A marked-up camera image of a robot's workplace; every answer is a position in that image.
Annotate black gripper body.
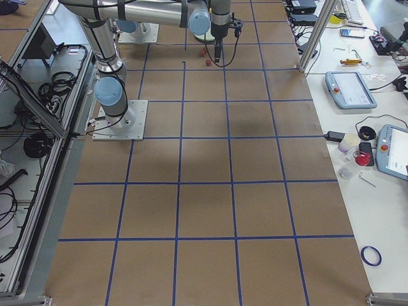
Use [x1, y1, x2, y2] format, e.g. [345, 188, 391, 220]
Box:
[210, 0, 231, 40]

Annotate light green plate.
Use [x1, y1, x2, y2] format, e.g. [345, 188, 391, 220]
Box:
[194, 31, 215, 43]

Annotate black laptop brick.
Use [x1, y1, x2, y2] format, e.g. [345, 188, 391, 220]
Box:
[289, 14, 318, 26]

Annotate smartphone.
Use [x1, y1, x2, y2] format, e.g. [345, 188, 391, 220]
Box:
[340, 29, 365, 39]

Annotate white keyboard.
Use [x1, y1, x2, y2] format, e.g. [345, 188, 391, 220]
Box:
[340, 0, 364, 25]

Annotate far teach pendant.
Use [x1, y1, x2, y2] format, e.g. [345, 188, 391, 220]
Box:
[325, 71, 377, 109]

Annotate teach pendant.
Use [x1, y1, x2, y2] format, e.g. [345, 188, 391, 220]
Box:
[325, 71, 377, 109]
[375, 124, 407, 181]

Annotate black power adapter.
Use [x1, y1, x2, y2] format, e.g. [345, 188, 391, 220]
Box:
[323, 131, 346, 143]

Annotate white cup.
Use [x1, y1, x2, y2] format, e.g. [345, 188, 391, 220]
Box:
[337, 133, 360, 153]

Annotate black bowl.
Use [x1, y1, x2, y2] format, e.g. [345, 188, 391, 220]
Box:
[358, 126, 377, 141]

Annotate red round object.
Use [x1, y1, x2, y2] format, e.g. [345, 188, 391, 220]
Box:
[353, 151, 371, 167]

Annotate hex key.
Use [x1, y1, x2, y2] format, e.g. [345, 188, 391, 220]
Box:
[358, 172, 377, 188]

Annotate near teach pendant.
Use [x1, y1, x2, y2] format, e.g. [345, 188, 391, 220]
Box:
[375, 124, 407, 181]

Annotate blue tape roll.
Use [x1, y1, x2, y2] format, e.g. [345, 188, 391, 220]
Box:
[360, 245, 383, 267]

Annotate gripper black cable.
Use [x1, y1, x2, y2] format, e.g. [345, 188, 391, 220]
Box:
[211, 28, 240, 68]

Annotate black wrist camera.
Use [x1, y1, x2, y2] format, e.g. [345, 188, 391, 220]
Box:
[229, 17, 243, 39]

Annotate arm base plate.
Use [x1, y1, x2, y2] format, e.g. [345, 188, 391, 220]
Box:
[117, 20, 159, 45]
[92, 99, 149, 141]

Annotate aluminium frame post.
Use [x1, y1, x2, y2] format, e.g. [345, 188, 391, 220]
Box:
[298, 0, 337, 73]

